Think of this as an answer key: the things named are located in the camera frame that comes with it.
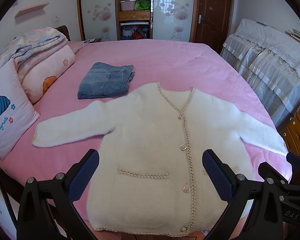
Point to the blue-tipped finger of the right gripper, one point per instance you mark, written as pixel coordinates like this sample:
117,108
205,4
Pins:
294,160

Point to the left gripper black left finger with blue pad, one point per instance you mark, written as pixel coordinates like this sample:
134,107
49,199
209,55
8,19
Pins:
47,209

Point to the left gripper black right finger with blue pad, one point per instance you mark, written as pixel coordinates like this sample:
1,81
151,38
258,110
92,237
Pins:
264,219

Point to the white fluffy knit cardigan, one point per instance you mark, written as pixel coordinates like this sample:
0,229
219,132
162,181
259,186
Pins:
150,179

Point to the wooden drawer cabinet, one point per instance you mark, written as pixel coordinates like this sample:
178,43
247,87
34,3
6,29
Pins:
290,131

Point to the pink cartoon bag pillow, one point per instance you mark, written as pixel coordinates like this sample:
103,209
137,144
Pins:
17,114

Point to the grey lace covered furniture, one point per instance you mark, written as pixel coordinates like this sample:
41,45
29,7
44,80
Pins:
269,61

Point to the folded blue denim jeans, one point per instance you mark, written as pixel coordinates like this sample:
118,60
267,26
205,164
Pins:
105,81

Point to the pink rolled quilt orange flower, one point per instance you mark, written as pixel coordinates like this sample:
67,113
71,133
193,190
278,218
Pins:
37,78

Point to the folded floral pastel blanket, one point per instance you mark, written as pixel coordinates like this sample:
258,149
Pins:
31,48

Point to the dark wooden headboard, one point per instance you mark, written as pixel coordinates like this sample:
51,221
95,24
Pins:
64,30

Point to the brown wooden door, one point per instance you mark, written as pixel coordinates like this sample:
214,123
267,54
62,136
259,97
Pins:
211,22

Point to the green bag in wardrobe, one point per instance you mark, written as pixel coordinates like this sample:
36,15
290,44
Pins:
141,5

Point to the white floral sliding wardrobe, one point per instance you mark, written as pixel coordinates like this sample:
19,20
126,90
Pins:
114,20

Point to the pink wall shelf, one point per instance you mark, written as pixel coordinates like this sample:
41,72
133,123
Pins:
30,9

